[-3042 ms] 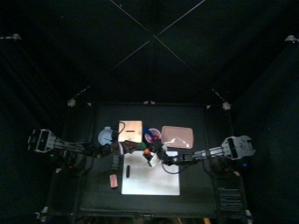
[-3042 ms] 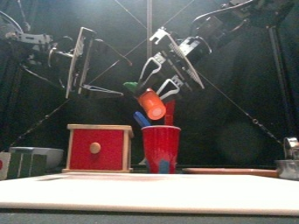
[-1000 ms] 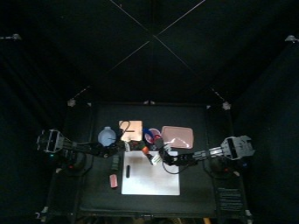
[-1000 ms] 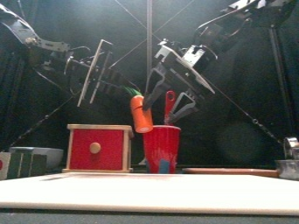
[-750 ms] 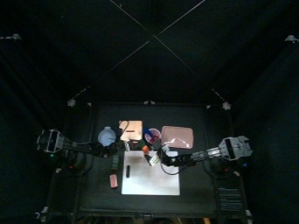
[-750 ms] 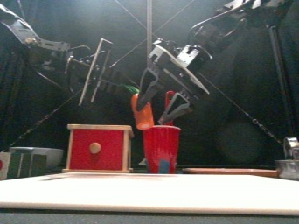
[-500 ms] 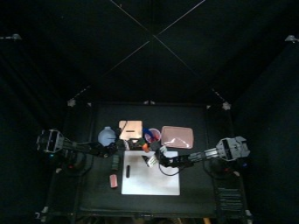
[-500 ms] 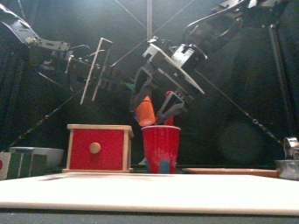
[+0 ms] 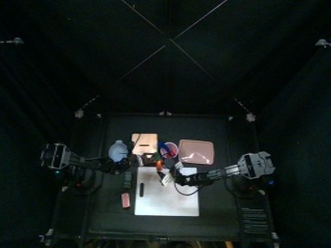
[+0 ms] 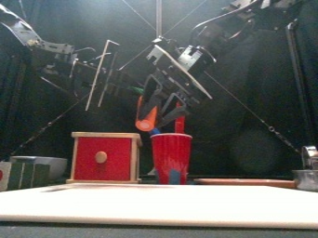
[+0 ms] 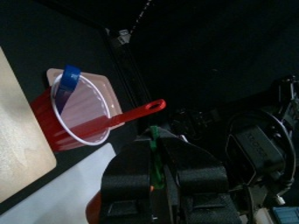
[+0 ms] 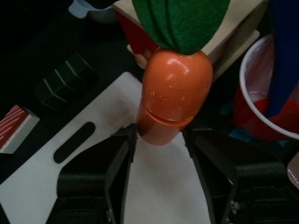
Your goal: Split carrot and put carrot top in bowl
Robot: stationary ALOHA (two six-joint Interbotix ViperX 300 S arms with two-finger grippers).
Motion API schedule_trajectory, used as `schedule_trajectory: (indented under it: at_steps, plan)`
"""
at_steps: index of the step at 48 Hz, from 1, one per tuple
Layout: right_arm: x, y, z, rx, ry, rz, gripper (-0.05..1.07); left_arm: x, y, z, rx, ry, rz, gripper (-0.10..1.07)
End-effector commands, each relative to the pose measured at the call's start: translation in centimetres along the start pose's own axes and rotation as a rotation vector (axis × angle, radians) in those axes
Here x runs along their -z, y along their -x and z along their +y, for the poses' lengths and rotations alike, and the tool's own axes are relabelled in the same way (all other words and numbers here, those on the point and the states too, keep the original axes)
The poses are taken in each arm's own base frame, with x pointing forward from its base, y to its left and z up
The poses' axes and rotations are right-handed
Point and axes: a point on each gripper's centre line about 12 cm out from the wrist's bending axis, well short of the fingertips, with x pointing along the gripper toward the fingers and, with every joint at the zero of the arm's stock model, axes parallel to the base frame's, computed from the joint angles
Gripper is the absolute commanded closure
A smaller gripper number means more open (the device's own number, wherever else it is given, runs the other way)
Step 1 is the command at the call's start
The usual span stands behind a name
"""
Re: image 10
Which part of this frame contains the pale grey bowl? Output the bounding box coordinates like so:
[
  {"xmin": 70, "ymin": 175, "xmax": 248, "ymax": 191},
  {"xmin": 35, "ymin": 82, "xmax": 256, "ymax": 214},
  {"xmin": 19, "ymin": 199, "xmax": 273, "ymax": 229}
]
[{"xmin": 10, "ymin": 155, "xmax": 70, "ymax": 182}]

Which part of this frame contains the red plastic cup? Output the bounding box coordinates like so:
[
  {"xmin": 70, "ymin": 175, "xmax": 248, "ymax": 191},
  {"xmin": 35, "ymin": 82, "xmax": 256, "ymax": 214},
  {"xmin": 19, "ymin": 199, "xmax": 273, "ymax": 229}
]
[{"xmin": 150, "ymin": 132, "xmax": 194, "ymax": 186}]

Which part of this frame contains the blue tape piece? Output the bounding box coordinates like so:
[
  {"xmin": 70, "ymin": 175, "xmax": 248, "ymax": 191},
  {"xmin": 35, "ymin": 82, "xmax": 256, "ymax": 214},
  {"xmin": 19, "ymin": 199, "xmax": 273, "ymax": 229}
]
[{"xmin": 167, "ymin": 168, "xmax": 183, "ymax": 186}]

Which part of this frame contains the wooden box red drawer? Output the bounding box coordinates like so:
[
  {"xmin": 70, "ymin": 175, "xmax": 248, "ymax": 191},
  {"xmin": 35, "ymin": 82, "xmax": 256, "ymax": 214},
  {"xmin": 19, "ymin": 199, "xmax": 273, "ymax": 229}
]
[{"xmin": 65, "ymin": 131, "xmax": 145, "ymax": 185}]

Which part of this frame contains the square salmon plastic tray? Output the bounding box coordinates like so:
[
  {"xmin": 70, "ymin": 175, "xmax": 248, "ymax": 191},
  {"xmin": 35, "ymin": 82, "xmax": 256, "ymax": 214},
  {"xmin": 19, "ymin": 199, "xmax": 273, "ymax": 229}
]
[{"xmin": 193, "ymin": 178, "xmax": 298, "ymax": 190}]

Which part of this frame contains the white cutting board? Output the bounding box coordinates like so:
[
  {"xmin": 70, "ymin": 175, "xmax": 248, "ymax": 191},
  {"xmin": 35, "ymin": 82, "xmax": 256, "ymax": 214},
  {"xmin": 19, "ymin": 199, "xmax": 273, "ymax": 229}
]
[{"xmin": 0, "ymin": 182, "xmax": 318, "ymax": 231}]

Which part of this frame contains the small metal measuring cup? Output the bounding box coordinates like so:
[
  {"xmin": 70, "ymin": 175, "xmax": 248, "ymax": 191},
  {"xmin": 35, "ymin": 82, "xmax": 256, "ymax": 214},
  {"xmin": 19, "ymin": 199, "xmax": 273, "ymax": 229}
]
[{"xmin": 292, "ymin": 145, "xmax": 318, "ymax": 192}]

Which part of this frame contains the red-handled tool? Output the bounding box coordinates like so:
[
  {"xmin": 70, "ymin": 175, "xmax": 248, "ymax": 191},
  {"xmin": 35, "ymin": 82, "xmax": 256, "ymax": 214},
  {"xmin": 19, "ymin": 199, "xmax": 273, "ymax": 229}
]
[{"xmin": 174, "ymin": 100, "xmax": 187, "ymax": 135}]

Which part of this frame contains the thin diagonal brace cord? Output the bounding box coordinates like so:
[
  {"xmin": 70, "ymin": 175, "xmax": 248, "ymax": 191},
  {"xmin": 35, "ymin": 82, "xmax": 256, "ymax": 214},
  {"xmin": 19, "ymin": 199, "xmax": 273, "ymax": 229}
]
[
  {"xmin": 11, "ymin": 0, "xmax": 209, "ymax": 157},
  {"xmin": 121, "ymin": 0, "xmax": 301, "ymax": 153}
]

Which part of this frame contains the vertical metal frame pole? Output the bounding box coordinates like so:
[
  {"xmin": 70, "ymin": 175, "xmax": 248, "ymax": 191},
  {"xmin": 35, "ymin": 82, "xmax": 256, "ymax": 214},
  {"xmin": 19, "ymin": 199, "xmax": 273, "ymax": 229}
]
[{"xmin": 155, "ymin": 0, "xmax": 163, "ymax": 40}]

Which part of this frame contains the black frame side post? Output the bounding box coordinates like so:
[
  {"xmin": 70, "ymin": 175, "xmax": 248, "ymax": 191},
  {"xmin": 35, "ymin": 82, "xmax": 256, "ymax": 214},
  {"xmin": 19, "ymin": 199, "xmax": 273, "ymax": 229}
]
[{"xmin": 285, "ymin": 18, "xmax": 314, "ymax": 147}]

